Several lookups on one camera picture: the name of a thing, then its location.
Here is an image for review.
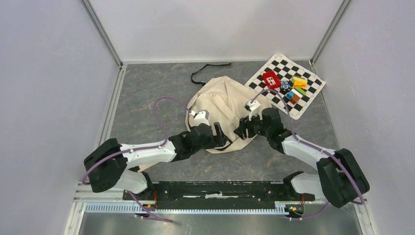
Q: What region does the black white checkerboard mat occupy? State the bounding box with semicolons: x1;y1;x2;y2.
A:
245;53;325;120

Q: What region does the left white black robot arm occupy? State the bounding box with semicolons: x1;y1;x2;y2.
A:
83;122;232;200

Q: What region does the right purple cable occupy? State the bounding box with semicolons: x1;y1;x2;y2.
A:
248;89;366;221

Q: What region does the purple cable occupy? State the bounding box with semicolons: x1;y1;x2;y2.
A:
248;89;366;221
81;96;195;186

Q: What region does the blue orange toy block stack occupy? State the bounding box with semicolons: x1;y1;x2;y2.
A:
285;89;303;104

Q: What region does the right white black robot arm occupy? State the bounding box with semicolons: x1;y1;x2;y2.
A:
234;108;370;208

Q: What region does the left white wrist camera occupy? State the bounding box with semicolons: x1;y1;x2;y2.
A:
188;110;209;127

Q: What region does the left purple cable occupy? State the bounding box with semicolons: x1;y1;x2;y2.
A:
81;96;195;186

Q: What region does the red toy block house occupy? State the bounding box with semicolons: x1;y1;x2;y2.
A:
262;70;281;90

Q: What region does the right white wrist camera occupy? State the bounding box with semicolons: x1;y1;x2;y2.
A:
244;100;261;121

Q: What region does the white slotted cable duct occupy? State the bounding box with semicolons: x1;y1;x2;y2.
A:
84;202;294;215

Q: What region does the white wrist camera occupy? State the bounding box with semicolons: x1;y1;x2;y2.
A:
244;100;261;121
188;110;209;127

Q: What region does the blue owl toy figure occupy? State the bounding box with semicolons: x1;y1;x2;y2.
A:
280;80;292;94

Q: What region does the cream canvas backpack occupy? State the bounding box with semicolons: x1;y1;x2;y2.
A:
185;76;257;154

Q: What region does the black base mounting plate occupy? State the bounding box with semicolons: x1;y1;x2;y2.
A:
136;181;315;210

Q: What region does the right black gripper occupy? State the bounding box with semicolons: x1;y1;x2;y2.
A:
232;109;271;141

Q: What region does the green orange toy block stack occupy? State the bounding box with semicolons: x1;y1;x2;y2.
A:
290;76;307;94

